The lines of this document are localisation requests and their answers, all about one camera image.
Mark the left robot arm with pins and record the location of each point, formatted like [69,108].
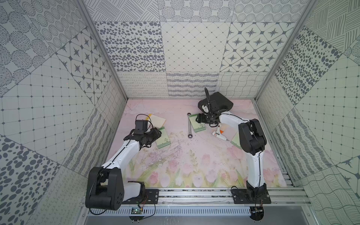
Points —
[106,189]

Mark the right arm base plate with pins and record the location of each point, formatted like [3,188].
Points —
[245,196]

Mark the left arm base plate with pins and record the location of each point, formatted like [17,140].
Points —
[150,196]

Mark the right circuit board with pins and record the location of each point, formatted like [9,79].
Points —
[257,213]

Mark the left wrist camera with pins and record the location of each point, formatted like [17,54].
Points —
[141,125]

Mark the silver ratchet wrench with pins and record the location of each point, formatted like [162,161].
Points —
[190,136]

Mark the white orange glue gun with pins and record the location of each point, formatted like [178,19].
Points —
[218,133]

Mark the aluminium rail frame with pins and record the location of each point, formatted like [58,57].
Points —
[280,196]

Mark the yellow-top memo pad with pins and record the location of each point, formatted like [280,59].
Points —
[156,121]

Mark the left circuit board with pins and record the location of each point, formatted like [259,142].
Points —
[136,211]

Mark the green memo pad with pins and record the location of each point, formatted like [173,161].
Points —
[197,127]
[164,140]

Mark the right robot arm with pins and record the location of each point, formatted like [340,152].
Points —
[252,141]

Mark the circuit board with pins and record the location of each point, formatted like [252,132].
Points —
[136,211]
[257,213]

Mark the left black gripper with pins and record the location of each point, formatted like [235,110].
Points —
[153,135]

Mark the black plastic tool case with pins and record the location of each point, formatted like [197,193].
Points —
[217,102]

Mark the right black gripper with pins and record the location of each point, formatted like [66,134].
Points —
[200,118]

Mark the torn green memo page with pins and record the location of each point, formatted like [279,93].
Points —
[236,141]

